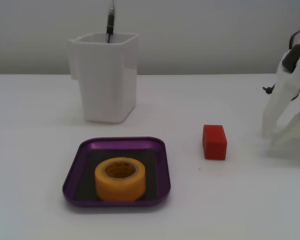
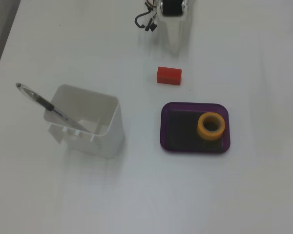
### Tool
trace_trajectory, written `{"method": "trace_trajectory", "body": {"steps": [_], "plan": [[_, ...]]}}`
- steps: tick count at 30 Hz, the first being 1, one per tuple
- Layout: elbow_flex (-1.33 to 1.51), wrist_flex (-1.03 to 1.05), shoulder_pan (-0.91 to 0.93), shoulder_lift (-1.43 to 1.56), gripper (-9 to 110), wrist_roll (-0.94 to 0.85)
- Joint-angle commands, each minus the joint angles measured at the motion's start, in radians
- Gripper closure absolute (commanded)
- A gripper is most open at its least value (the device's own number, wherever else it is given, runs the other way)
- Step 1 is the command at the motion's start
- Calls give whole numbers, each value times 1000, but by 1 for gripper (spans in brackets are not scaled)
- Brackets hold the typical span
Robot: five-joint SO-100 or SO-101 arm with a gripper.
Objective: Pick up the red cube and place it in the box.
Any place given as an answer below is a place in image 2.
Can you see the yellow tape roll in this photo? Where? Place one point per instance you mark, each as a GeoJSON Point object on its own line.
{"type": "Point", "coordinates": [203, 132]}

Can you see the black clear pen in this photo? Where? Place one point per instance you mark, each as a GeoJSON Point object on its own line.
{"type": "Point", "coordinates": [45, 103]}

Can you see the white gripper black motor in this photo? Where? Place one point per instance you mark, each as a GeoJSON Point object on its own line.
{"type": "Point", "coordinates": [174, 29]}

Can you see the purple metal tray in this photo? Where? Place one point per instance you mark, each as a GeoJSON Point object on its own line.
{"type": "Point", "coordinates": [183, 126]}

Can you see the red cube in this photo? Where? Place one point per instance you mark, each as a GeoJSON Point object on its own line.
{"type": "Point", "coordinates": [169, 75]}

